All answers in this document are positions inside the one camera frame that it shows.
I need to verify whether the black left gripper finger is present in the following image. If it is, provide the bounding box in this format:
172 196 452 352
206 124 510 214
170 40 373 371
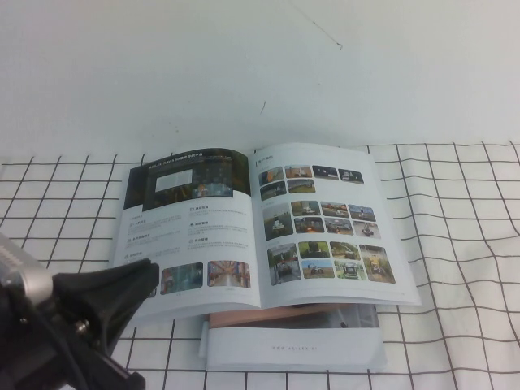
51 258 161 312
79 279 159 355

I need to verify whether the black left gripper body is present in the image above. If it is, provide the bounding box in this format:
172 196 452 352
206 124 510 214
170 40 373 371
0 291 147 390

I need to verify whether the white product catalogue book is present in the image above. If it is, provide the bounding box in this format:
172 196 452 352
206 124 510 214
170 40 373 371
108 141 423 326

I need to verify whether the closed white booklet with web address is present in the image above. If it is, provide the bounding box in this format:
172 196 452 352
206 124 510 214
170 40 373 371
197 303 386 373

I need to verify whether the white tablecloth with black grid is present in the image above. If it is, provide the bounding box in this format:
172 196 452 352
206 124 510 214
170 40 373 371
0 141 520 390

